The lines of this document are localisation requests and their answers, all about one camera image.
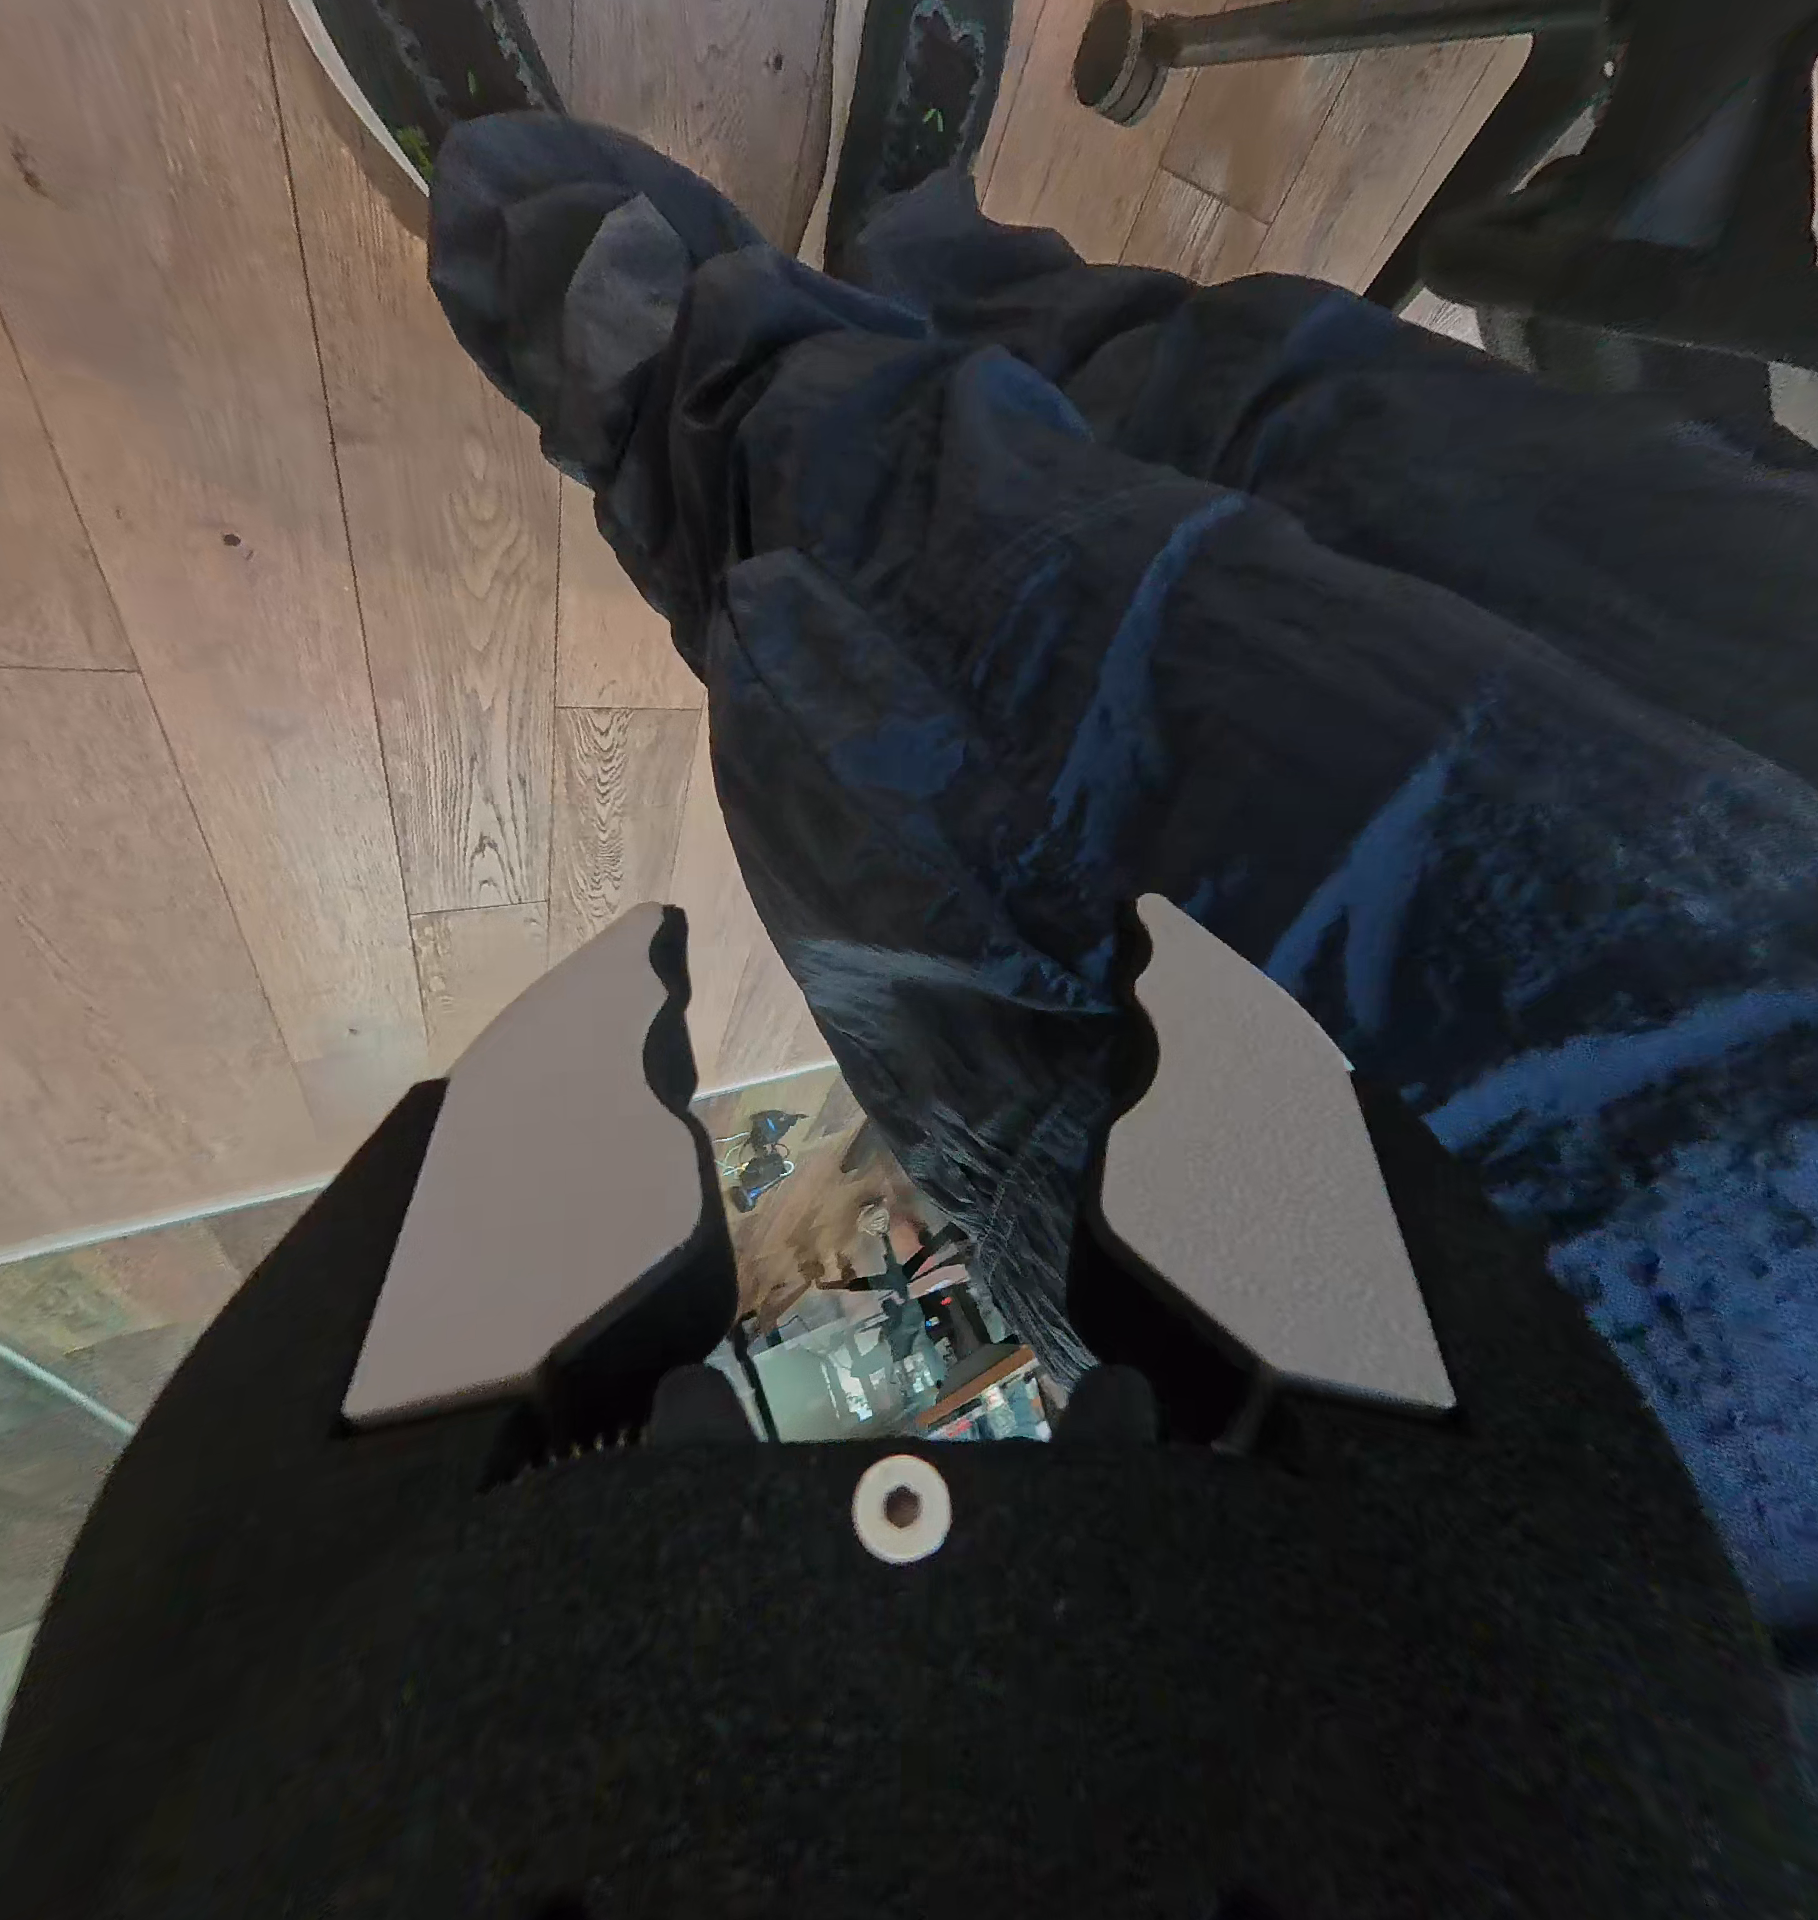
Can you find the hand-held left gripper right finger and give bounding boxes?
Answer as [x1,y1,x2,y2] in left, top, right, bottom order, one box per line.
[1066,892,1457,1449]

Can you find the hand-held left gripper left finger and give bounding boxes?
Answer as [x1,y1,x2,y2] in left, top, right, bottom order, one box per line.
[341,903,738,1427]

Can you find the glass balustrade panel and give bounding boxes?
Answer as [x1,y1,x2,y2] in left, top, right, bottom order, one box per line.
[0,1058,850,1875]

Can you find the person's dark blue trousers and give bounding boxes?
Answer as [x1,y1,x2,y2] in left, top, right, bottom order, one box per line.
[424,110,1818,1666]

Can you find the black office chair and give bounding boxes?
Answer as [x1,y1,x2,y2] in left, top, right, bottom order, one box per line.
[1070,0,1818,467]

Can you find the person's dark shoe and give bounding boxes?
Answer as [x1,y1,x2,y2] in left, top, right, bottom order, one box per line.
[286,0,569,203]
[822,0,1020,279]

